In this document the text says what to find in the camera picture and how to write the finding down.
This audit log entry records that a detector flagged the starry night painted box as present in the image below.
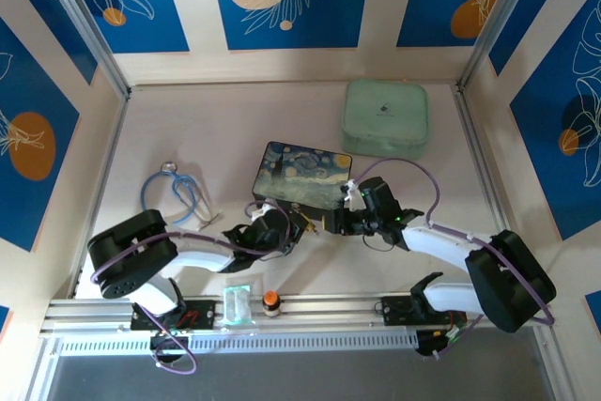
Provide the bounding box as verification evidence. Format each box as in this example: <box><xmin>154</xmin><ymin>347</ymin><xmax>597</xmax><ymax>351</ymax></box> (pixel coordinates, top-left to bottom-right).
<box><xmin>251</xmin><ymin>140</ymin><xmax>355</xmax><ymax>212</ymax></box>

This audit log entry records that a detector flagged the orange capped small bottle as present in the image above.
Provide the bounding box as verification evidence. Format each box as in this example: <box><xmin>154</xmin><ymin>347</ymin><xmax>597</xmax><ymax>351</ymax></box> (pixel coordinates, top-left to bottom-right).
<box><xmin>261</xmin><ymin>290</ymin><xmax>282</xmax><ymax>317</ymax></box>

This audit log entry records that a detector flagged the clear plastic packet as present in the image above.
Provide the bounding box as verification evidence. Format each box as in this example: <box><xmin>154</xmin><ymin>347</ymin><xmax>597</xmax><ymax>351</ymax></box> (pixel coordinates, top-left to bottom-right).
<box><xmin>219</xmin><ymin>284</ymin><xmax>257</xmax><ymax>328</ymax></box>

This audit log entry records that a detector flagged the blue stethoscope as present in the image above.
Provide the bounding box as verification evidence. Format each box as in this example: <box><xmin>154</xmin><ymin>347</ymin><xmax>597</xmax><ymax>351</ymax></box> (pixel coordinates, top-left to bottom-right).
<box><xmin>140</xmin><ymin>160</ymin><xmax>223</xmax><ymax>233</ymax></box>

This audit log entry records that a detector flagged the green fabric medicine bag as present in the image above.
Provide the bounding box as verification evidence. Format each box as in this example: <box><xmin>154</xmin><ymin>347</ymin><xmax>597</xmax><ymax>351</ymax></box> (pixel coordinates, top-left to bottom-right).
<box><xmin>339</xmin><ymin>79</ymin><xmax>430</xmax><ymax>161</ymax></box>

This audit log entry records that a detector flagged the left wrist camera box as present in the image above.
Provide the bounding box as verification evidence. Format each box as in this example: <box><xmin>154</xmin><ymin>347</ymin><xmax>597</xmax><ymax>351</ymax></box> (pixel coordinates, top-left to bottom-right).
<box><xmin>252</xmin><ymin>206</ymin><xmax>291</xmax><ymax>245</ymax></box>

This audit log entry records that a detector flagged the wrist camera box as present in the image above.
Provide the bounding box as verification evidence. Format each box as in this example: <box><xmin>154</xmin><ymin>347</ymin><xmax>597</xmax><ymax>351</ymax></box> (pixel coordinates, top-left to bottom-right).
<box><xmin>362</xmin><ymin>177</ymin><xmax>403</xmax><ymax>220</ymax></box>
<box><xmin>252</xmin><ymin>206</ymin><xmax>291</xmax><ymax>245</ymax></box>

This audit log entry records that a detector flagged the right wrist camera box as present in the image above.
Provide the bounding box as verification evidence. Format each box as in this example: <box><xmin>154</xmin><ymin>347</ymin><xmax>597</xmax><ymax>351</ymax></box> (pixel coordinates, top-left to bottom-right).
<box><xmin>362</xmin><ymin>177</ymin><xmax>403</xmax><ymax>220</ymax></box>

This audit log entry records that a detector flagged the aluminium frame rail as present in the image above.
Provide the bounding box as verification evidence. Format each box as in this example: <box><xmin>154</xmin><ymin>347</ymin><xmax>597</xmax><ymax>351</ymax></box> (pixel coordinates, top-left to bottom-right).
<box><xmin>39</xmin><ymin>294</ymin><xmax>556</xmax><ymax>342</ymax></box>

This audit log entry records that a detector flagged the white slotted cable duct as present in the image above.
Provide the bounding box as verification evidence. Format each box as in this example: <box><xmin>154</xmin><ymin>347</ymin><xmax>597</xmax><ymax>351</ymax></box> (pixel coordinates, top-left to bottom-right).
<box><xmin>55</xmin><ymin>331</ymin><xmax>420</xmax><ymax>358</ymax></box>

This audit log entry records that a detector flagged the aluminium frame post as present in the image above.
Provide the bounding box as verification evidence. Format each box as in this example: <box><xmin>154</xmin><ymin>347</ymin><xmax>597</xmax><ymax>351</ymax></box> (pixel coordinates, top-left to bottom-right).
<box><xmin>455</xmin><ymin>0</ymin><xmax>550</xmax><ymax>92</ymax></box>
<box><xmin>32</xmin><ymin>0</ymin><xmax>131</xmax><ymax>98</ymax></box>

